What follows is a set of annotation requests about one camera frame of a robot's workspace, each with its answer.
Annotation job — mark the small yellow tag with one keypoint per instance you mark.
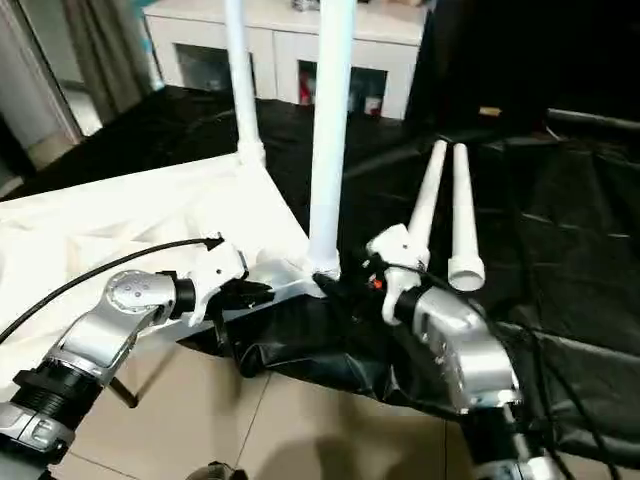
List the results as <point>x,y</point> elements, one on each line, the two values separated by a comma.
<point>490,111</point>

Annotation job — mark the white sideboard cabinet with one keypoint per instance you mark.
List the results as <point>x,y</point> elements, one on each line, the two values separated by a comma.
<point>280,30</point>

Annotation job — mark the white plastic table top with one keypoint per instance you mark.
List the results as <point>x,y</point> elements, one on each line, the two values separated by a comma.
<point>150,210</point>

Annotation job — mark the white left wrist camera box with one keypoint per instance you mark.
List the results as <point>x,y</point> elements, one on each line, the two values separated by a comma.
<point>215,270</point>

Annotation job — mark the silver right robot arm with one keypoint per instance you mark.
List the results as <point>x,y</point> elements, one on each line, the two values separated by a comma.
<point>460,345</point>

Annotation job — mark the black plastic mat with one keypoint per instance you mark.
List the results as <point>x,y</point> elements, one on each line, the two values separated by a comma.
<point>560,230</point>

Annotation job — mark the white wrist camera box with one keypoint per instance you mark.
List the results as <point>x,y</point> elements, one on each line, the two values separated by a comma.
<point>395,255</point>
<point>215,270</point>

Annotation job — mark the small white cup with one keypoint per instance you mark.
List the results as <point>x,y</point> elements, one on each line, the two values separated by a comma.
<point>373,104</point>

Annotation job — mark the white plastic table leg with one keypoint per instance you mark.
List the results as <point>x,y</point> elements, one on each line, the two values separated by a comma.
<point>428,200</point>
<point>464,215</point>
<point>240,80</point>
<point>330,130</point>

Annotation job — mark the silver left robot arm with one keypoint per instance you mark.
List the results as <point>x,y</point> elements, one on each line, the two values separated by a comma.
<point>100,330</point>

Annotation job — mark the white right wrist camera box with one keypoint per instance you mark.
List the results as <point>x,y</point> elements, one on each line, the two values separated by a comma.
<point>395,255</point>

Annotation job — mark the beige curtain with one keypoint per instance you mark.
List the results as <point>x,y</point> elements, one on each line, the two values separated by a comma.
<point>105,50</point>

